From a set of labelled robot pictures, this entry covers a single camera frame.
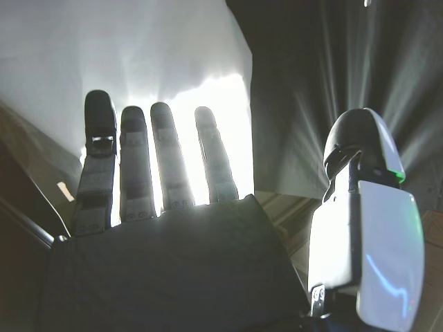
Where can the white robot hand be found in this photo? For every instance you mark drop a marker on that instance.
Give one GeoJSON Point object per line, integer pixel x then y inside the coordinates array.
{"type": "Point", "coordinates": [173, 269]}

